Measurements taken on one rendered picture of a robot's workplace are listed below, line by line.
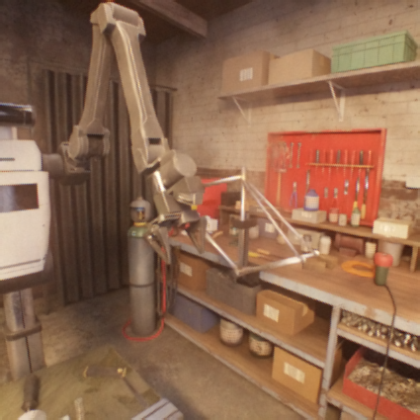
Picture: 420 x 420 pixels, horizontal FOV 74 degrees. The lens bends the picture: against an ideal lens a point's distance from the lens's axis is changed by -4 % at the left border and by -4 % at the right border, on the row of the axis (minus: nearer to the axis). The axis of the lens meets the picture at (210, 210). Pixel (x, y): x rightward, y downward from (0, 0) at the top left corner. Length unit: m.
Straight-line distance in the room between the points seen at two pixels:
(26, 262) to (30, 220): 0.13
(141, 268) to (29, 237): 1.38
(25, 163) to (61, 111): 1.79
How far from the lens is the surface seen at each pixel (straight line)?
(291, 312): 1.72
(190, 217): 0.65
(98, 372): 0.86
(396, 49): 1.93
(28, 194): 1.00
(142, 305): 2.43
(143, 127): 0.70
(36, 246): 1.04
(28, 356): 1.23
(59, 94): 2.87
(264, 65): 2.35
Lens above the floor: 1.42
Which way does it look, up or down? 10 degrees down
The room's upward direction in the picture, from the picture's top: 1 degrees clockwise
